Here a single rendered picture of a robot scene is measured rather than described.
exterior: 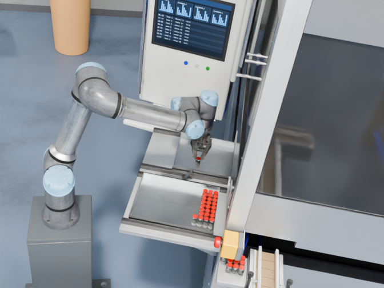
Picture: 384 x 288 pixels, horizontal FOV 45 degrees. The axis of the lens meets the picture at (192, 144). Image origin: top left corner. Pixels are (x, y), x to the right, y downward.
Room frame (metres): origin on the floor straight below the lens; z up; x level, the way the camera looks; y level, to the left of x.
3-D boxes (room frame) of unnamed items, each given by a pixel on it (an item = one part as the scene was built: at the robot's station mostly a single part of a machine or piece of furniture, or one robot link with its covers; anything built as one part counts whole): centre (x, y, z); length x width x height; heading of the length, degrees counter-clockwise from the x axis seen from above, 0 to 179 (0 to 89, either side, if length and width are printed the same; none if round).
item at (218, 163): (1.71, -0.10, 0.90); 0.34 x 0.26 x 0.04; 88
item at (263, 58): (1.45, -0.20, 1.51); 0.43 x 0.01 x 0.59; 178
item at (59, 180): (1.30, 0.49, 0.96); 0.13 x 0.12 x 0.14; 21
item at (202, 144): (1.63, -0.04, 1.07); 0.09 x 0.08 x 0.12; 178
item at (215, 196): (1.37, -0.13, 0.91); 0.18 x 0.02 x 0.05; 178
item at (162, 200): (1.37, 0.02, 0.90); 0.34 x 0.26 x 0.04; 88
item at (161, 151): (1.54, -0.03, 0.87); 0.70 x 0.48 x 0.02; 178
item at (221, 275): (1.10, -0.24, 0.87); 0.14 x 0.13 x 0.02; 88
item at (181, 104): (1.59, 0.05, 1.23); 0.11 x 0.11 x 0.08; 21
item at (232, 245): (1.12, -0.20, 1.00); 0.08 x 0.07 x 0.07; 88
